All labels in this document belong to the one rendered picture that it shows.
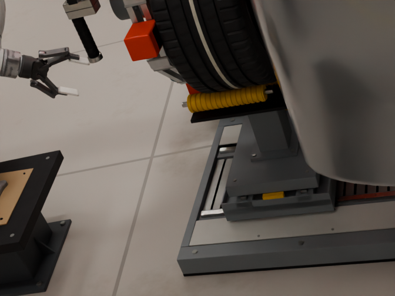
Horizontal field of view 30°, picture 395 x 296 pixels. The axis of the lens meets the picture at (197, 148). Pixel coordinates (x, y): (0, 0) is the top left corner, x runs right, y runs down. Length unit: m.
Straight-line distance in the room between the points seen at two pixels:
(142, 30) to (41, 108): 1.98
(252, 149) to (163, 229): 0.46
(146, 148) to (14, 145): 0.77
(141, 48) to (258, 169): 0.68
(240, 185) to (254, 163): 0.11
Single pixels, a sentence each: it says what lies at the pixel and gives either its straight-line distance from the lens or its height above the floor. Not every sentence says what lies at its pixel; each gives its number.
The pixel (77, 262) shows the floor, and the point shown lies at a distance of 2.76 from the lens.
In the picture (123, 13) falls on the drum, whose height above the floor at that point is 0.83.
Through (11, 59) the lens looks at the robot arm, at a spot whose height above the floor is 0.78.
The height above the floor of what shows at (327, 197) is 0.15.
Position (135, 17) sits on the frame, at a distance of 2.02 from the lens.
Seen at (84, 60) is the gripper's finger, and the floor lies 0.68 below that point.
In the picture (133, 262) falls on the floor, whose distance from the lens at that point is 2.63.
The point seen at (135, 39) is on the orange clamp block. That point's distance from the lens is 1.95.
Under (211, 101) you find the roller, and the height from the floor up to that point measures 0.52.
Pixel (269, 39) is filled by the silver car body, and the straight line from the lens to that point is 1.22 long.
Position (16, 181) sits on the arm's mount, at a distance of 2.77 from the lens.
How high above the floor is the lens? 1.65
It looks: 33 degrees down
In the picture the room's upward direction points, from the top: 22 degrees counter-clockwise
